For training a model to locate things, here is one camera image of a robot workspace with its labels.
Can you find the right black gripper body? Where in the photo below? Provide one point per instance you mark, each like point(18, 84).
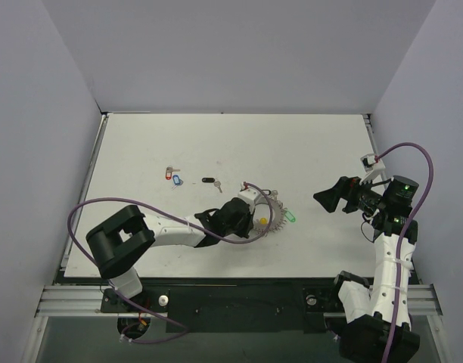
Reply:
point(350, 195)

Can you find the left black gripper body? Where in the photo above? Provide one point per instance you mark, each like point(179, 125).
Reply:
point(245, 220)

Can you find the metal keyring disc with rings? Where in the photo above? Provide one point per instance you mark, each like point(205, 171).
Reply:
point(272, 209)

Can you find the red tag key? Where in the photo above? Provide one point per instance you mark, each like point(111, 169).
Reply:
point(170, 171)

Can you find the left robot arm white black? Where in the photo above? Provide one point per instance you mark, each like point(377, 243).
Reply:
point(122, 239)

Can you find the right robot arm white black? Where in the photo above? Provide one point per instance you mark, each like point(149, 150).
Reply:
point(378, 326)

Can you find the black tag key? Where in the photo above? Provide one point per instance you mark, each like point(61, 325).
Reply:
point(213, 181)

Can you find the green key tag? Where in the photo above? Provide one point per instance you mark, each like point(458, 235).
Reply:
point(290, 216)

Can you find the blue tag key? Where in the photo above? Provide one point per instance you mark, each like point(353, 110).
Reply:
point(176, 182)

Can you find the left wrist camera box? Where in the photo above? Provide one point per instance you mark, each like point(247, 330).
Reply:
point(249, 195)

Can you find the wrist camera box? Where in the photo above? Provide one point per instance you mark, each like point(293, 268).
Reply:
point(373, 167)
point(249, 195)

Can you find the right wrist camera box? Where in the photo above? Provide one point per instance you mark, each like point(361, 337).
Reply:
point(373, 167)

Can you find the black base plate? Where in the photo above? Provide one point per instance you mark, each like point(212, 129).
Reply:
point(235, 305)

